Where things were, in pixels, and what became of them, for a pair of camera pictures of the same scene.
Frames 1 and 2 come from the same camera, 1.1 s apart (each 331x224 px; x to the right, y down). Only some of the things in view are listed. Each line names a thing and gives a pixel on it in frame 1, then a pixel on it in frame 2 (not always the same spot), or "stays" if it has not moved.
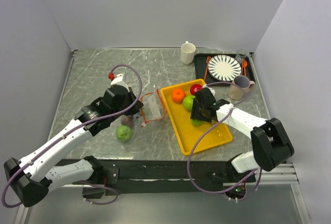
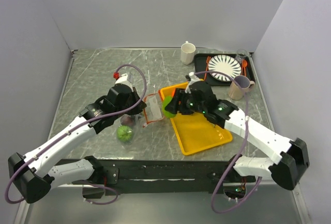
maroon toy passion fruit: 127,120 stays
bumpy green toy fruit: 124,133 stays
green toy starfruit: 196,123 → 166,100
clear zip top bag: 153,109 stays
